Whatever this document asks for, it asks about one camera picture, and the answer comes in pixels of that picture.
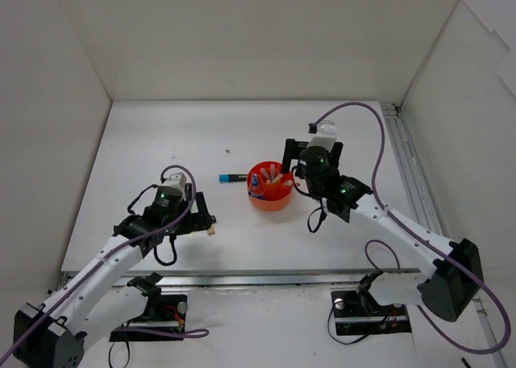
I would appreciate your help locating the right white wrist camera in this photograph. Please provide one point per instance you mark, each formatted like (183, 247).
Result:
(324, 134)

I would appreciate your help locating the slim pink orange marker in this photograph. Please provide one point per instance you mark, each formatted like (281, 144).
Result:
(277, 178)

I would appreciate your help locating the blue cap black highlighter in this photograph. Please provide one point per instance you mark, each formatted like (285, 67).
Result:
(226, 178)

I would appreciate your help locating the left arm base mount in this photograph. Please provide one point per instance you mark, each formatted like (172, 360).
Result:
(163, 318)

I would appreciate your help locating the orange round compartment organizer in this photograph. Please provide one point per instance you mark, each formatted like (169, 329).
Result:
(277, 196)

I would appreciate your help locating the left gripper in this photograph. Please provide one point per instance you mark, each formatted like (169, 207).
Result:
(200, 213)

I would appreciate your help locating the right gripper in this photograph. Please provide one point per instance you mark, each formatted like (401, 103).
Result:
(297, 146)

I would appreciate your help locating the blue ballpoint pen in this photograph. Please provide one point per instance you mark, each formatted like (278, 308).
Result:
(256, 196)

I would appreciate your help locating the aluminium rail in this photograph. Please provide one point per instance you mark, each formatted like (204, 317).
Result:
(423, 208)
(223, 279)

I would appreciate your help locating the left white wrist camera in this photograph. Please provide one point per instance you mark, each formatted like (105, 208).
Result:
(179, 182)

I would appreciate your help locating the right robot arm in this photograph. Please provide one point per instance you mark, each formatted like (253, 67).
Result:
(450, 270)

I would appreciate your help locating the front aluminium rail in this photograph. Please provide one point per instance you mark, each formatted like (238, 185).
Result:
(223, 279)

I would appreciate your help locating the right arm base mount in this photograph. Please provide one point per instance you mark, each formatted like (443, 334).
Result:
(355, 315)

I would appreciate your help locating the right aluminium rail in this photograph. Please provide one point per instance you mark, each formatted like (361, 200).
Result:
(423, 208)

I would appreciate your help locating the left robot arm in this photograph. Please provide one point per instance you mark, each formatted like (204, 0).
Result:
(59, 331)

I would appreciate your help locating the clear green pen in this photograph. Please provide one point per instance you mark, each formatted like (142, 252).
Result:
(263, 171)

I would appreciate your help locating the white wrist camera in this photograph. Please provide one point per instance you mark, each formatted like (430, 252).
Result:
(324, 134)
(179, 182)

